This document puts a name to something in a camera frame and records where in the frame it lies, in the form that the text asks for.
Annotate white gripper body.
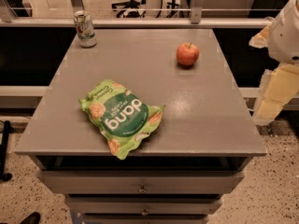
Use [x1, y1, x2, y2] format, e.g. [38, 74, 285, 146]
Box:
[268, 0, 299, 63]

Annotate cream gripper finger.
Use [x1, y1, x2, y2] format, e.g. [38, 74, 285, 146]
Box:
[249, 25, 271, 49]
[252, 63, 299, 120]

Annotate green rice chip bag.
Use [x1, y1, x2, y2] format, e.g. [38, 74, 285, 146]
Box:
[79, 79, 164, 160]

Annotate red apple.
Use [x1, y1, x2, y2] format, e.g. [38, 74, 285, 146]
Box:
[177, 43, 199, 66]

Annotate grey drawer cabinet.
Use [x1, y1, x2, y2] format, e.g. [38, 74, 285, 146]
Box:
[16, 29, 265, 224]

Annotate black office chair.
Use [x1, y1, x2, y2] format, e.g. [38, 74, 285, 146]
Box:
[107, 0, 147, 19]

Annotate top drawer knob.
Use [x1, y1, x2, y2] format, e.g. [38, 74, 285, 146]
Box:
[137, 184, 148, 194]

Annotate drawer knob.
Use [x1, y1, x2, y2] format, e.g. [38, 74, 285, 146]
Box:
[140, 207, 149, 217]
[137, 184, 148, 194]

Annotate black stand base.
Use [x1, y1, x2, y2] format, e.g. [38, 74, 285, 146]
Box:
[0, 120, 14, 182]

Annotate black shoe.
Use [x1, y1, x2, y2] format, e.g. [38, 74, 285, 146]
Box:
[20, 212, 41, 224]

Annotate metal railing frame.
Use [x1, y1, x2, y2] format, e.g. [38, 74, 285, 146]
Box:
[1, 0, 271, 28]

